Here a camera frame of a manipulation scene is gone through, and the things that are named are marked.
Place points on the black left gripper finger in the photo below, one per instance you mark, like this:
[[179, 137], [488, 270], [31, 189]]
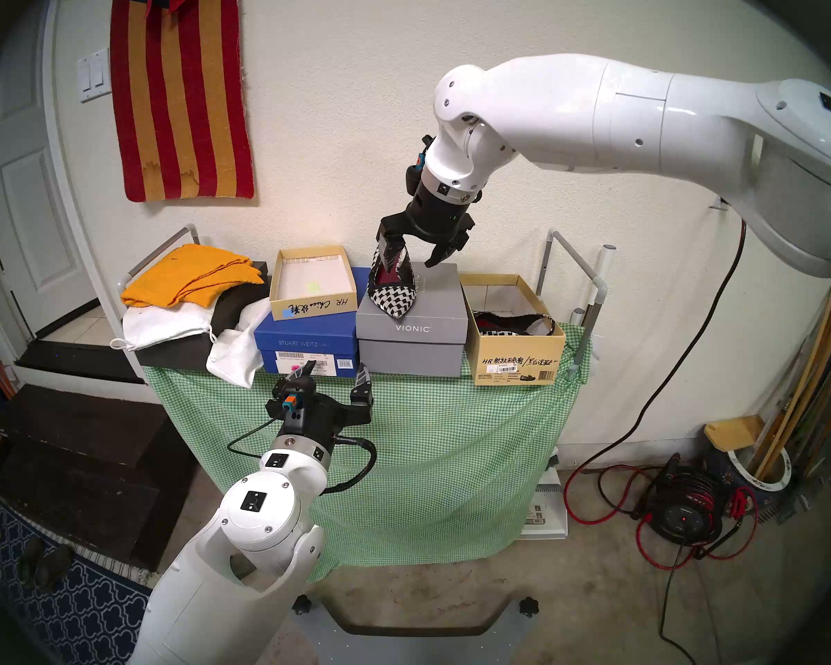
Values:
[[362, 390], [305, 374]]

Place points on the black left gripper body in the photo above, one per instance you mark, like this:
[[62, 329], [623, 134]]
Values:
[[322, 421]]

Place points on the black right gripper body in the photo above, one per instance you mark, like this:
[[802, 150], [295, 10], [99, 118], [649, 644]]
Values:
[[436, 220]]

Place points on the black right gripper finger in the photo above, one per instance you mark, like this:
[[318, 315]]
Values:
[[392, 253], [447, 253]]

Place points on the houndstooth slingback heel shoe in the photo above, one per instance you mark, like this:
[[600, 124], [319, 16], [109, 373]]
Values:
[[512, 323], [395, 300]]

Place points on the tan shoe box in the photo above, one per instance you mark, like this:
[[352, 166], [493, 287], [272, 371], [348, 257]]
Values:
[[519, 362]]

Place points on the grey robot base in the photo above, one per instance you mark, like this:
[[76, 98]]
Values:
[[415, 643]]

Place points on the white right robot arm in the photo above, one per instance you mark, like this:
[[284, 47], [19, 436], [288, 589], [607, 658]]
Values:
[[595, 116]]

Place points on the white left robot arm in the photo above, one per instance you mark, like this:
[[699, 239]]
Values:
[[263, 511]]

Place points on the blue Stuart Weitzman shoe box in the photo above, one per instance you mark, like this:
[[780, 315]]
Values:
[[305, 341]]

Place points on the grey Vionic shoe box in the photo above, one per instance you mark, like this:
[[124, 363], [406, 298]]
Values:
[[408, 352]]

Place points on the small tan open box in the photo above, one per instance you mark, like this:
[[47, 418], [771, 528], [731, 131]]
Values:
[[311, 281]]

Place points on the black flat box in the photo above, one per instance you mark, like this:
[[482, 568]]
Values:
[[173, 355]]

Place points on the white cloth dust bag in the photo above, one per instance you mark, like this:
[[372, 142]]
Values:
[[235, 355]]

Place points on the green checked tablecloth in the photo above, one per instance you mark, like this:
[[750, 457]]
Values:
[[422, 456]]

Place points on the orange folded cloth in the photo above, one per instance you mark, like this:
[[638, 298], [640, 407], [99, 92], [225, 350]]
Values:
[[187, 272]]

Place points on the black base knob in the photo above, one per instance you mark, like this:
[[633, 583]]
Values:
[[301, 605], [528, 607]]

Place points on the white device under table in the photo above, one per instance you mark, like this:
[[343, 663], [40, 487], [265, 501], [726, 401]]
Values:
[[546, 511]]

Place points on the dark brown floor mat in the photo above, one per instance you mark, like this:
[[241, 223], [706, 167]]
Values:
[[83, 463]]

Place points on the dark slipper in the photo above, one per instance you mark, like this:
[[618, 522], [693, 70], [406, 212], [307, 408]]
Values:
[[55, 566], [29, 560]]

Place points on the blue patterned rug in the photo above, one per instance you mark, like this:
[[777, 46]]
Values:
[[83, 615]]

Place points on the white panel door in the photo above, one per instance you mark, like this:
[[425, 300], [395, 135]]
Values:
[[28, 185]]

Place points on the bundle of wooden sticks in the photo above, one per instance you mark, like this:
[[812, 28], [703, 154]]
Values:
[[824, 373]]

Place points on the blue white bucket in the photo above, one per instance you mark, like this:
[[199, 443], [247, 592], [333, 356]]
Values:
[[769, 487]]

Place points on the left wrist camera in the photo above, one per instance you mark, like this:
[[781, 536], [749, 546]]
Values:
[[294, 400]]

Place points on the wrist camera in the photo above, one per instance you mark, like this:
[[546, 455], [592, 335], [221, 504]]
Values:
[[415, 175], [294, 400]]

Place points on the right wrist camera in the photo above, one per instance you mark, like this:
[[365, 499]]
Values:
[[415, 175]]

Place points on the red yellow striped wall hanging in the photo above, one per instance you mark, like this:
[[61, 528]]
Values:
[[180, 95]]

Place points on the white light switch plate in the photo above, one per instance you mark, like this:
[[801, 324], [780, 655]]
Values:
[[93, 75]]

